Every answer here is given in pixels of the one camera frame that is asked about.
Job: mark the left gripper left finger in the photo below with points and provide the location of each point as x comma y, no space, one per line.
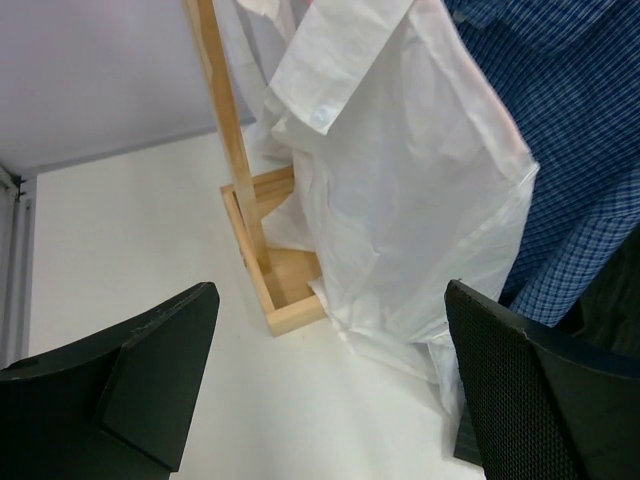
117,404

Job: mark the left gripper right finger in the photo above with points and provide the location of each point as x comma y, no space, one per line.
543,404

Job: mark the black striped shirt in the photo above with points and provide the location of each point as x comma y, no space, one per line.
607,313

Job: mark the wooden clothes rack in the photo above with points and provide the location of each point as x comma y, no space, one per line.
280,277

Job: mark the blue checked shirt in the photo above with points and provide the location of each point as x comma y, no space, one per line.
568,73

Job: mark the white shirt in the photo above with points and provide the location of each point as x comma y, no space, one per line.
409,172

